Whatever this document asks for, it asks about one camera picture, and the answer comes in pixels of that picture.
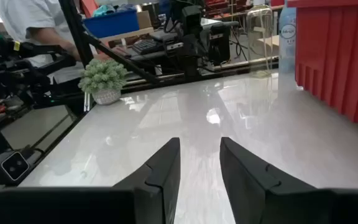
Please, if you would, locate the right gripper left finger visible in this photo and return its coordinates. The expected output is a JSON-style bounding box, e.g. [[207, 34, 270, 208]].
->
[[0, 137, 181, 224]]

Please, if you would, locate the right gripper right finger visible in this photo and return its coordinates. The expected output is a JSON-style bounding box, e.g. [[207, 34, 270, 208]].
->
[[219, 136, 358, 224]]

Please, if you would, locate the red plastic laundry bin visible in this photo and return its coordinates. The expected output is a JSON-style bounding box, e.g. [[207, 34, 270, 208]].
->
[[287, 0, 358, 134]]

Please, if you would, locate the green faux plant in pot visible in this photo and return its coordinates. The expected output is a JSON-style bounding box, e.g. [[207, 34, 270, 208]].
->
[[78, 58, 129, 106]]

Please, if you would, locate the person's hand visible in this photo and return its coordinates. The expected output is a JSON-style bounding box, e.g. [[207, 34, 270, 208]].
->
[[93, 51, 117, 62]]

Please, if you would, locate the blue air freshener bottle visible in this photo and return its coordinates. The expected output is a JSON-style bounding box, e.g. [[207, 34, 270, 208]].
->
[[278, 0, 297, 74]]

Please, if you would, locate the black keyboard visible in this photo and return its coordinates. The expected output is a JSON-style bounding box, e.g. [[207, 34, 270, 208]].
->
[[131, 39, 164, 55]]

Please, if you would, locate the black computer case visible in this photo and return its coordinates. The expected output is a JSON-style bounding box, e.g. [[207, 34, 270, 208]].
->
[[208, 23, 231, 65]]

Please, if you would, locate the light wooden desk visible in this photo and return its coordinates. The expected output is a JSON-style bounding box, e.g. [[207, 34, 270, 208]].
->
[[99, 27, 155, 44]]

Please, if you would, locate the blue storage tub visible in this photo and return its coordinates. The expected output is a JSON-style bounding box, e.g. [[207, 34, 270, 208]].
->
[[82, 8, 140, 39]]

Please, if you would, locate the person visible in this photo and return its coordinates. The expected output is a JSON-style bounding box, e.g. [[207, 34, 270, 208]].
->
[[0, 0, 111, 85]]

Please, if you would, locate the tan cardboard box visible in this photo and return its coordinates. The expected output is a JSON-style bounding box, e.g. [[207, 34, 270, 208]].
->
[[137, 11, 154, 30]]

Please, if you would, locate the small black table camera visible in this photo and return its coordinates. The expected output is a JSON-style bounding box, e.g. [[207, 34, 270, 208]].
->
[[0, 151, 32, 187]]

